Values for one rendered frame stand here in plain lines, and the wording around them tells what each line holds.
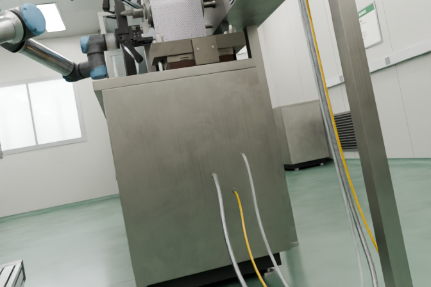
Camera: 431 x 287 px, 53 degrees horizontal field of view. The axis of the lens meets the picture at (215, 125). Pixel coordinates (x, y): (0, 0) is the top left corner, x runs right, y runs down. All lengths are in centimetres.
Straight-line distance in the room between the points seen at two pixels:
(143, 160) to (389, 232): 90
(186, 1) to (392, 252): 137
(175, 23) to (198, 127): 57
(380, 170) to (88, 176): 647
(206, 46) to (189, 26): 27
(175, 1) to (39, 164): 583
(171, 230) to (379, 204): 78
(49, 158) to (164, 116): 598
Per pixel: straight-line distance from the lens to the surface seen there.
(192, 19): 209
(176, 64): 183
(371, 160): 140
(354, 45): 142
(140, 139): 171
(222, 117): 176
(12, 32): 168
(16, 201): 773
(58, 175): 760
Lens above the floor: 58
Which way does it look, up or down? 2 degrees up
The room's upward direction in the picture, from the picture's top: 11 degrees counter-clockwise
